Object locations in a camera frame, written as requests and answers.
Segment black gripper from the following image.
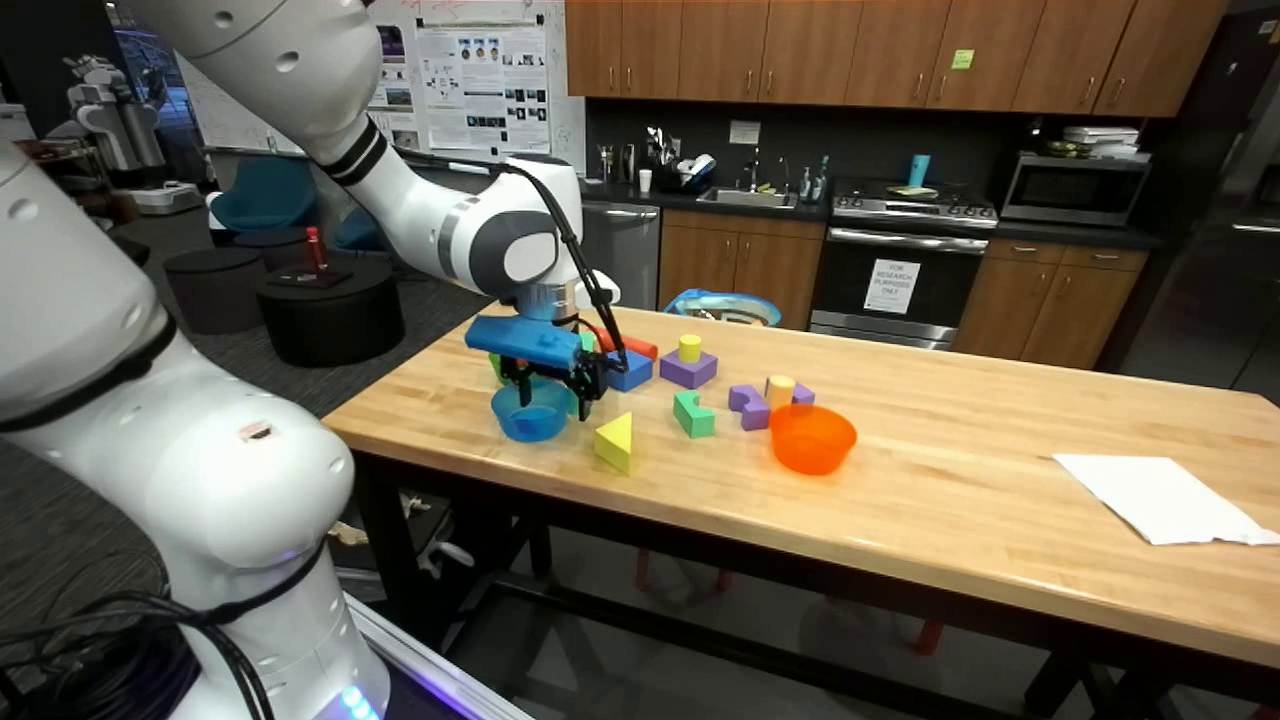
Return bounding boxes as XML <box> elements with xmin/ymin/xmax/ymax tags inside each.
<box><xmin>499</xmin><ymin>291</ymin><xmax>625</xmax><ymax>408</ymax></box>

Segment blue plastic bowl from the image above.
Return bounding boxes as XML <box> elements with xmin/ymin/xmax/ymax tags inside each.
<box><xmin>494</xmin><ymin>375</ymin><xmax>579</xmax><ymax>450</ymax></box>

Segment teal arch foam block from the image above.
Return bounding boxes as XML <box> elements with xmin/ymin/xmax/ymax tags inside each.
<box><xmin>572</xmin><ymin>330</ymin><xmax>600</xmax><ymax>421</ymax></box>

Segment white robot base platform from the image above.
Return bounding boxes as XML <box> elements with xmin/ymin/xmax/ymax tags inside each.
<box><xmin>318</xmin><ymin>592</ymin><xmax>537</xmax><ymax>720</ymax></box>

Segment yellow wedge foam block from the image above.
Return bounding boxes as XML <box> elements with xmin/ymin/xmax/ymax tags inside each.
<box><xmin>594</xmin><ymin>408</ymin><xmax>641</xmax><ymax>477</ymax></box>

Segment small green foam block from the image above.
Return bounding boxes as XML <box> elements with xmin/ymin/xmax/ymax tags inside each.
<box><xmin>669</xmin><ymin>390</ymin><xmax>721</xmax><ymax>440</ymax></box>

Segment orange plastic bowl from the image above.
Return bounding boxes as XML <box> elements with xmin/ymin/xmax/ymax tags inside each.
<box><xmin>767</xmin><ymin>402</ymin><xmax>861</xmax><ymax>481</ymax></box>

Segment steel dishwasher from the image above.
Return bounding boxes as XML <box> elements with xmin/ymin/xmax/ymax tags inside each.
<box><xmin>579</xmin><ymin>196</ymin><xmax>666</xmax><ymax>311</ymax></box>

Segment blue round plastic tub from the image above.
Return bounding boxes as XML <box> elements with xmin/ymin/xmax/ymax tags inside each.
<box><xmin>666</xmin><ymin>284</ymin><xmax>788</xmax><ymax>332</ymax></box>

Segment wooden cabinet under sink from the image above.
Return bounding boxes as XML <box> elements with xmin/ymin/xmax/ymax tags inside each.
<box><xmin>657</xmin><ymin>209</ymin><xmax>832</xmax><ymax>332</ymax></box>

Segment large black round ottoman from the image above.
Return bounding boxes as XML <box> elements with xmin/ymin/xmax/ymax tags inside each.
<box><xmin>252</xmin><ymin>258</ymin><xmax>407</xmax><ymax>374</ymax></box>

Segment teal lounge chair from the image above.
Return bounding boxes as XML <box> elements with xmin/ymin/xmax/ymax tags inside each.
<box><xmin>332</xmin><ymin>203</ymin><xmax>402</xmax><ymax>258</ymax></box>
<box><xmin>211</xmin><ymin>156</ymin><xmax>326</xmax><ymax>250</ymax></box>

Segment steel kitchen sink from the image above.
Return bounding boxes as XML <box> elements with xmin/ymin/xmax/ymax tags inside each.
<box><xmin>691</xmin><ymin>186</ymin><xmax>803</xmax><ymax>217</ymax></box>

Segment red bottle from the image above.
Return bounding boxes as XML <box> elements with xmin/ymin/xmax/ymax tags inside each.
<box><xmin>299</xmin><ymin>221</ymin><xmax>338</xmax><ymax>281</ymax></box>

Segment white poster with diagrams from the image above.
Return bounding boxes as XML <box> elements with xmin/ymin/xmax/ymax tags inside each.
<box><xmin>371</xmin><ymin>0</ymin><xmax>554</xmax><ymax>165</ymax></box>

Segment white paper on oven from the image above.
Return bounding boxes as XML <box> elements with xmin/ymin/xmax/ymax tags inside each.
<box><xmin>861</xmin><ymin>258</ymin><xmax>923</xmax><ymax>319</ymax></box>

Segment small black round ottoman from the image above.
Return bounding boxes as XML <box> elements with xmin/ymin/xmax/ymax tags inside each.
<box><xmin>160</xmin><ymin>246</ymin><xmax>271</xmax><ymax>336</ymax></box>

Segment steel stove with oven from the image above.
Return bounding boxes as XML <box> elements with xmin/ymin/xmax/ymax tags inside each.
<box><xmin>810</xmin><ymin>175</ymin><xmax>1003</xmax><ymax>354</ymax></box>

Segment long wooden table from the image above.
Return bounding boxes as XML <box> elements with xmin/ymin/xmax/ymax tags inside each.
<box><xmin>320</xmin><ymin>302</ymin><xmax>1280</xmax><ymax>720</ymax></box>

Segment wooden upper cabinets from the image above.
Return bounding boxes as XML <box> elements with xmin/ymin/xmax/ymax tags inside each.
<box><xmin>566</xmin><ymin>0</ymin><xmax>1233</xmax><ymax>121</ymax></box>

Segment wooden cabinet beside stove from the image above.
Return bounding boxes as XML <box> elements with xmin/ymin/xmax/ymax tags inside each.
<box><xmin>952</xmin><ymin>238</ymin><xmax>1152</xmax><ymax>374</ymax></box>

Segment steel microwave oven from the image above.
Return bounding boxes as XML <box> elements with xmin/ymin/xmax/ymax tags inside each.
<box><xmin>998</xmin><ymin>147</ymin><xmax>1152</xmax><ymax>232</ymax></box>

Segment stacked white plates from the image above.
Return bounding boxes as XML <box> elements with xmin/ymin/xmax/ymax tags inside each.
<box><xmin>1062</xmin><ymin>124</ymin><xmax>1144</xmax><ymax>160</ymax></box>

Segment white paper sheet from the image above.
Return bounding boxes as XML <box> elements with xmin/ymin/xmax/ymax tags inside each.
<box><xmin>1051</xmin><ymin>450</ymin><xmax>1280</xmax><ymax>552</ymax></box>

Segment dark steel refrigerator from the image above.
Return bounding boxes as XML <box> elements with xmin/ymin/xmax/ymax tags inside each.
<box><xmin>1115</xmin><ymin>0</ymin><xmax>1280</xmax><ymax>403</ymax></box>

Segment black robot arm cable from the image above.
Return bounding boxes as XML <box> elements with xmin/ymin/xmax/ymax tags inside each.
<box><xmin>398</xmin><ymin>147</ymin><xmax>633</xmax><ymax>374</ymax></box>

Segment black cable bundle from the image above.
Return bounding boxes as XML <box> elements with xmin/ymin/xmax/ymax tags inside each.
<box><xmin>0</xmin><ymin>592</ymin><xmax>284</xmax><ymax>720</ymax></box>

